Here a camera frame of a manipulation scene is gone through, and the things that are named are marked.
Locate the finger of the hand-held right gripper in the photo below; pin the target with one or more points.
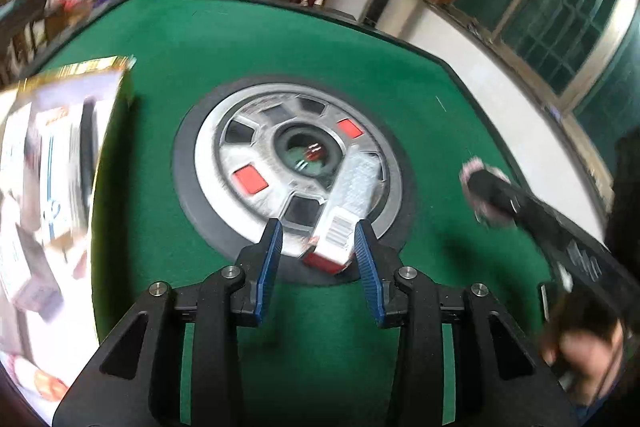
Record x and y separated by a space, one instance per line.
495 194

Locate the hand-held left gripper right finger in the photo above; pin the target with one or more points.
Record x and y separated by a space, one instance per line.
370 277

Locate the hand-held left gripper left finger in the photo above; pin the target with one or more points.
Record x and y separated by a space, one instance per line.
267 272

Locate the pink white small item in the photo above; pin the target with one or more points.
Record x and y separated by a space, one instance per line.
472 167

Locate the small white red box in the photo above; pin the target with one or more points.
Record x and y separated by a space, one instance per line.
335 237

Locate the gold-edged white tray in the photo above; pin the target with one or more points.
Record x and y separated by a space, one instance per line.
75 87

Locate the person's right hand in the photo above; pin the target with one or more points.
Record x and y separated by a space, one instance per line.
582 352

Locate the round mahjong table centre panel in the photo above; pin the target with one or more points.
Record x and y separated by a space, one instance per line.
250 132

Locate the green glass window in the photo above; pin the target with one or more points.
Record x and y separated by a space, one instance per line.
550 22

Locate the white blue striped box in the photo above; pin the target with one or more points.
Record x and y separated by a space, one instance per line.
55 192

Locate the black stick with pink ends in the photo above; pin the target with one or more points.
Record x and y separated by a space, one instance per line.
88 132

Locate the pink orange packet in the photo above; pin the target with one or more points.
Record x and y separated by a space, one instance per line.
40 382

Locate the white box orange label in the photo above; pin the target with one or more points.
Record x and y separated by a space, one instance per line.
55 119

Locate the dark wooden mahjong table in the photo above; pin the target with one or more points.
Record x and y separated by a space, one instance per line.
20 14

